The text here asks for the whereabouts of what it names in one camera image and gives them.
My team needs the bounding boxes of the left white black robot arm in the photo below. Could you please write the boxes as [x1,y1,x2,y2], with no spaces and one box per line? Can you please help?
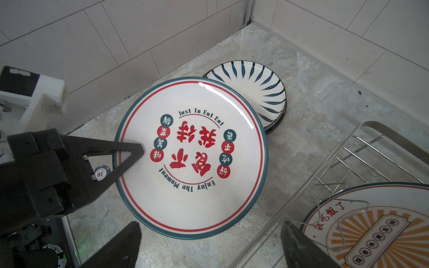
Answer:
[1,129,144,268]

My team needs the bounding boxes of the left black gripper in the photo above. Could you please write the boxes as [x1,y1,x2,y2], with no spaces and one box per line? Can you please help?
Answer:
[1,130,144,235]

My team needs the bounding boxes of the blue striped white plate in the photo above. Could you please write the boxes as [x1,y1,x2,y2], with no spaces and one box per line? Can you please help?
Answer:
[204,60,287,128]

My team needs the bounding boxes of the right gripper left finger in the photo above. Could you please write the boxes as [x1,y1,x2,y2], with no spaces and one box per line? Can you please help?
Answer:
[81,221,142,268]

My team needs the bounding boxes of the metal wire dish rack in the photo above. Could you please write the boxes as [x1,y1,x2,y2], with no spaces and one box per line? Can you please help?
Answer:
[232,121,429,268]

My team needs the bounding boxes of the black rimmed mirror plate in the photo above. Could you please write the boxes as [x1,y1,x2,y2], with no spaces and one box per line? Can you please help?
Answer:
[265,100,288,135]

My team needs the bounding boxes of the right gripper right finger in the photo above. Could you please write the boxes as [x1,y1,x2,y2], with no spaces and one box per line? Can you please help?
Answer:
[280,221,340,268]

